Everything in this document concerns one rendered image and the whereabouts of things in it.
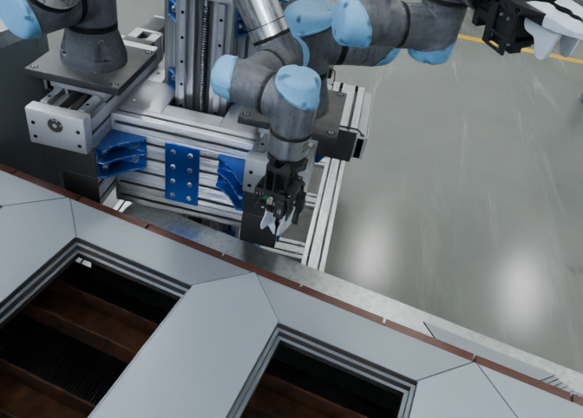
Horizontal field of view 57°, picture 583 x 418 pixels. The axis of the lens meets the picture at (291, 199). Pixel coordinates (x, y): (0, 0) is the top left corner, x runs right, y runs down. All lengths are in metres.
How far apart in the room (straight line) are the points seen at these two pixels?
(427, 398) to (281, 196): 0.42
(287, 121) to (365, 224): 1.76
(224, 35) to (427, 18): 0.53
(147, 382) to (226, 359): 0.13
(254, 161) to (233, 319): 0.34
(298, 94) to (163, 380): 0.51
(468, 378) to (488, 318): 1.38
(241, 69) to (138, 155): 0.51
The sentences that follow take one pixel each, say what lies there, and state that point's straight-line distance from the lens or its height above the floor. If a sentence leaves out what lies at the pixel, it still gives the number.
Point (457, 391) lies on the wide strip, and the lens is 1.02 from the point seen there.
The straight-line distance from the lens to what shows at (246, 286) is 1.05.
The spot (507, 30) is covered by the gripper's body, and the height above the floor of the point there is 1.41.
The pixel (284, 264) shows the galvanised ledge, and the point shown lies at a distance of 1.35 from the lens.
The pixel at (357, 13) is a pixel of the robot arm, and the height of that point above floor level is 1.36.
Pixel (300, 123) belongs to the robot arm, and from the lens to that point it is 0.89.
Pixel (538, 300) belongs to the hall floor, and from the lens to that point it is 2.62.
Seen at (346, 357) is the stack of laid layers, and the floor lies 0.84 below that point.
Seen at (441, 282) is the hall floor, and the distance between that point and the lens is 2.46.
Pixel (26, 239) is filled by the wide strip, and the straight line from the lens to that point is 1.17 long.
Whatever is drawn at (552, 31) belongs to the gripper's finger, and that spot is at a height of 1.44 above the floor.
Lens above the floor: 1.64
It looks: 38 degrees down
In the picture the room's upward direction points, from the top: 10 degrees clockwise
